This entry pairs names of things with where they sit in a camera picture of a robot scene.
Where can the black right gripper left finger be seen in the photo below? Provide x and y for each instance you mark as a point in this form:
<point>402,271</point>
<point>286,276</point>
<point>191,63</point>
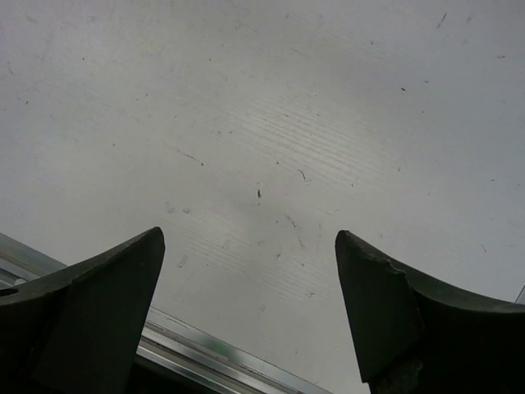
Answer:
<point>77,330</point>

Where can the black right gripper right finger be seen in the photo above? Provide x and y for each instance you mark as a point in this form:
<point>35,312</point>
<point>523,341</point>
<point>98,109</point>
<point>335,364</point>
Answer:
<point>413,333</point>

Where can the aluminium table edge rail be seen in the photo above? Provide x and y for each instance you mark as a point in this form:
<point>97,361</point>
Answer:
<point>178,349</point>

